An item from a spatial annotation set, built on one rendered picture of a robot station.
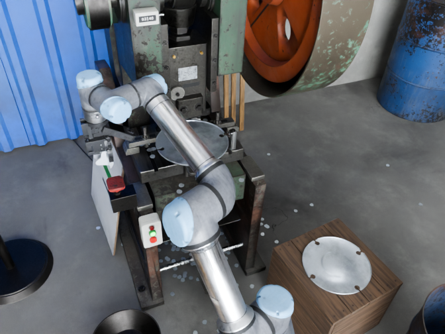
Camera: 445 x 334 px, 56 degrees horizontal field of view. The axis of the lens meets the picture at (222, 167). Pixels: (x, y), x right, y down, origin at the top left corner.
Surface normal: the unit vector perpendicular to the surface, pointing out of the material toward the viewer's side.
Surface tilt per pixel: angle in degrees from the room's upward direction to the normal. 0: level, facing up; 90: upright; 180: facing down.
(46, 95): 90
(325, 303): 0
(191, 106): 90
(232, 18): 90
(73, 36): 90
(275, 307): 8
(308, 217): 0
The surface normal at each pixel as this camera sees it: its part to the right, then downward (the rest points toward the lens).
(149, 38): 0.38, 0.63
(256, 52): -0.29, -0.53
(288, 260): 0.04, -0.75
